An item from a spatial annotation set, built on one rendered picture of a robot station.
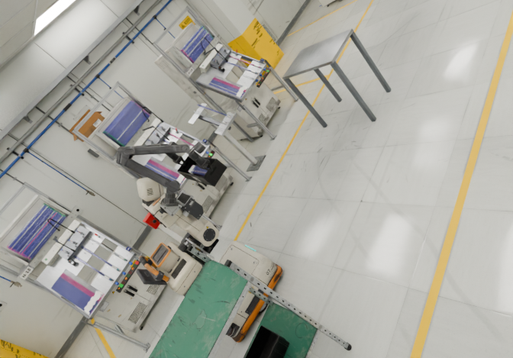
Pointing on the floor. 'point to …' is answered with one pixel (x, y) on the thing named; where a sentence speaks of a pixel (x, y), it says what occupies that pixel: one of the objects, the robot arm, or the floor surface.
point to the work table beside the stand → (311, 59)
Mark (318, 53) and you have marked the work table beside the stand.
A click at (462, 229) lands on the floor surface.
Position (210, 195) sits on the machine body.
